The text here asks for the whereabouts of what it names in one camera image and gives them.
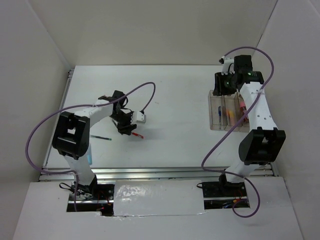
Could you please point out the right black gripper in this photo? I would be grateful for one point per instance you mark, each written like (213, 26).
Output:
(219, 89)

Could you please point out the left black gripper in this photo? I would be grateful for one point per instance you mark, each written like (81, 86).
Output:
(127, 128)

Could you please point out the red gel pen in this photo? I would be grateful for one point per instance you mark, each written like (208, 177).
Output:
(137, 135)

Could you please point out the green gel pen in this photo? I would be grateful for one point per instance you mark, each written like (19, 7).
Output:
(101, 137)

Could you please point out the blue gel pen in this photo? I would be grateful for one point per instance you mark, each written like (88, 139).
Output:
(220, 116)

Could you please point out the pink cap highlighter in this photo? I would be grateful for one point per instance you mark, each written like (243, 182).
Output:
(243, 110)

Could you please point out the yellow cap highlighter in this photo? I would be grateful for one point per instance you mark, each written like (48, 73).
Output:
(233, 119)

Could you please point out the orange cap highlighter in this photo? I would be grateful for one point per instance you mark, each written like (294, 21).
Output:
(228, 116)

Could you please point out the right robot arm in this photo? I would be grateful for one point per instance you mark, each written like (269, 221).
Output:
(264, 140)

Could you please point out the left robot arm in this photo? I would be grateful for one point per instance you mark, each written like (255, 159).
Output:
(72, 134)

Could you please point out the clear container middle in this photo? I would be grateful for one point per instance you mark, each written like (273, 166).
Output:
(231, 102)

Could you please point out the clear container left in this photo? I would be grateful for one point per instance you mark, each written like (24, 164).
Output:
(213, 103)

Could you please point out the blue cap highlighter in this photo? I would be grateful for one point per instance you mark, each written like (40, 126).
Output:
(89, 155)

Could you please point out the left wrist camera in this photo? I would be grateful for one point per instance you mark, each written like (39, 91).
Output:
(138, 117)

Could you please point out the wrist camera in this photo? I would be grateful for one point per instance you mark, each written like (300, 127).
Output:
(227, 65)
(138, 117)

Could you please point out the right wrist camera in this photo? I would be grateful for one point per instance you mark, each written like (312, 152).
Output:
(227, 65)

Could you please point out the aluminium frame rail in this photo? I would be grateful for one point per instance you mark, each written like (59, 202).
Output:
(159, 173)

